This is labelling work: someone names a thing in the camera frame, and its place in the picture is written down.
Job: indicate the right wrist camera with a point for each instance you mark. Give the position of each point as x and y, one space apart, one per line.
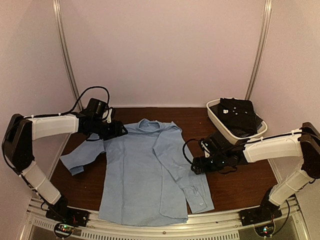
205 147

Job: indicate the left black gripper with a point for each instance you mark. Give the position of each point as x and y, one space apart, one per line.
116 131

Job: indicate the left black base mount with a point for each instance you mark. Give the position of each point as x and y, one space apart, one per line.
68 215

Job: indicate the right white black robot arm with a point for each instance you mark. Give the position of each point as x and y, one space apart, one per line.
303 142

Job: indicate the left aluminium frame post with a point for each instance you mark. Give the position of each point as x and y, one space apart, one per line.
64 48

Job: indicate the light blue long sleeve shirt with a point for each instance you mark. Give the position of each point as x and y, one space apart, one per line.
148 179

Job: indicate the black folded shirt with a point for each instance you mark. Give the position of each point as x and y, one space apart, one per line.
230 108

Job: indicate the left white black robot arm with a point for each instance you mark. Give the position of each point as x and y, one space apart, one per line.
22 131

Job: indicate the front aluminium rail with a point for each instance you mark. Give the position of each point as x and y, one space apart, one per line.
218 225

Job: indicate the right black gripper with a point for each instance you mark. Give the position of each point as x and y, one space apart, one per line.
197 161

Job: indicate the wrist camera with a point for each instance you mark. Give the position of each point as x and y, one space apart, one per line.
108 115
205 147

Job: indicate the right aluminium frame post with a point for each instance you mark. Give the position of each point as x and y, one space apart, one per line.
264 31

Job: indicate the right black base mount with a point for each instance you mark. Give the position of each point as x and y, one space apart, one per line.
256 215

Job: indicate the aluminium frame post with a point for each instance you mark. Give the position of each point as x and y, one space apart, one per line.
264 31
64 48

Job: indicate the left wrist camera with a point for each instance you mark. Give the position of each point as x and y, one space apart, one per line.
108 115

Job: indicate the white plastic basket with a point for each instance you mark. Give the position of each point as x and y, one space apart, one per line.
211 107

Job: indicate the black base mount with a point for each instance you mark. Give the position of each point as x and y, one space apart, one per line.
68 215
256 215

